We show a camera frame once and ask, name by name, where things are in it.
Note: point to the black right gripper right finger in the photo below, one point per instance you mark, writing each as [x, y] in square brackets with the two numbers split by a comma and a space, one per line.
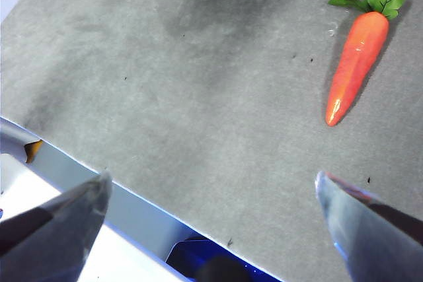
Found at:
[370, 239]

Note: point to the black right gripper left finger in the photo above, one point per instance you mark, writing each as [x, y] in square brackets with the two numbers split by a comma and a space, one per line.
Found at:
[56, 239]

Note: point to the orange carrot with green leaves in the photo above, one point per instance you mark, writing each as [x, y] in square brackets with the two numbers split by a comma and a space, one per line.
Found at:
[360, 51]

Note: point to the white base platform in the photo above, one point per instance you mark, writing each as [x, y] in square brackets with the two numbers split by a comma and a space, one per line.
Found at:
[125, 259]

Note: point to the blue black device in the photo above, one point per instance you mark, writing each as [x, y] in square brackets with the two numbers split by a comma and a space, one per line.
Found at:
[191, 255]

